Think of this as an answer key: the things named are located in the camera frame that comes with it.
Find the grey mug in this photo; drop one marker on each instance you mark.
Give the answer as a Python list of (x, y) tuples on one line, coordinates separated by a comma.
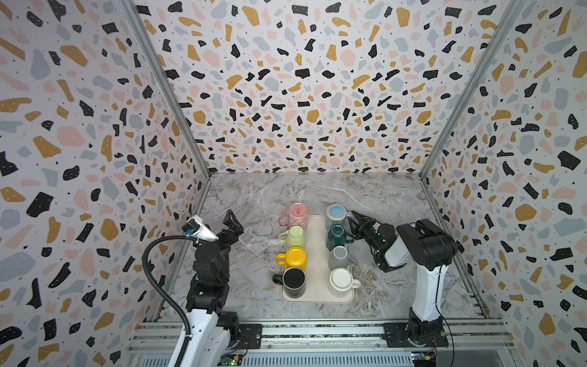
[(339, 258)]

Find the beige rectangular tray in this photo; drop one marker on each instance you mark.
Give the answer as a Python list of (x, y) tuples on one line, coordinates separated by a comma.
[(317, 289)]

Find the dark green mug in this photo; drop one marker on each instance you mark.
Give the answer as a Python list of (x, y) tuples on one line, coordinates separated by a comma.
[(338, 236)]

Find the pink patterned mug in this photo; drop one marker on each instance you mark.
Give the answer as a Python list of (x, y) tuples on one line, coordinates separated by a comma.
[(296, 215)]

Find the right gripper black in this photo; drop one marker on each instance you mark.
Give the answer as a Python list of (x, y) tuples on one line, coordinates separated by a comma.
[(371, 229)]

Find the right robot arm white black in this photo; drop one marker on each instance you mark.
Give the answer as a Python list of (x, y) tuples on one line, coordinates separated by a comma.
[(432, 250)]

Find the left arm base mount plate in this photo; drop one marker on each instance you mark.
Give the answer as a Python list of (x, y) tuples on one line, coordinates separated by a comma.
[(244, 336)]

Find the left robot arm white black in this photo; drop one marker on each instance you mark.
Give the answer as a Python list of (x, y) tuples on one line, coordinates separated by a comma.
[(208, 331)]

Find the black mug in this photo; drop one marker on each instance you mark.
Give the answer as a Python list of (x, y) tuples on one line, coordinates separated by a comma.
[(292, 281)]

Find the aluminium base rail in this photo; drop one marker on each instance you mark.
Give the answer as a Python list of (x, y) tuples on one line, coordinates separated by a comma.
[(322, 342)]

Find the aluminium corner post left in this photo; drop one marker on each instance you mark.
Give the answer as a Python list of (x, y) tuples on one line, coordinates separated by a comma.
[(143, 40)]

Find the aluminium corner post right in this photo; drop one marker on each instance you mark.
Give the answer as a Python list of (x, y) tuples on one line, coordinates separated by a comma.
[(507, 22)]

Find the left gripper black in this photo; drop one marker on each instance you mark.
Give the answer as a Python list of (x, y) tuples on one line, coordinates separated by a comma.
[(231, 238)]

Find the blue butterfly mug yellow inside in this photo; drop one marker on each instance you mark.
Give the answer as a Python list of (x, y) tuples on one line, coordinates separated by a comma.
[(337, 214)]

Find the aluminium corner post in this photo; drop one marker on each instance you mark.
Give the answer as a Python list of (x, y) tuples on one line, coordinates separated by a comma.
[(507, 22), (143, 40)]

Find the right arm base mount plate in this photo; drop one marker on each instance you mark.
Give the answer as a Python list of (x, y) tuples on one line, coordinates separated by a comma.
[(415, 335)]

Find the white mug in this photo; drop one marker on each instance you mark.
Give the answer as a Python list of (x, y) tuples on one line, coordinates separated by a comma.
[(342, 282)]

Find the light green mug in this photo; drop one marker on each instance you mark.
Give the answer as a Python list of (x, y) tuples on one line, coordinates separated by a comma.
[(294, 237)]

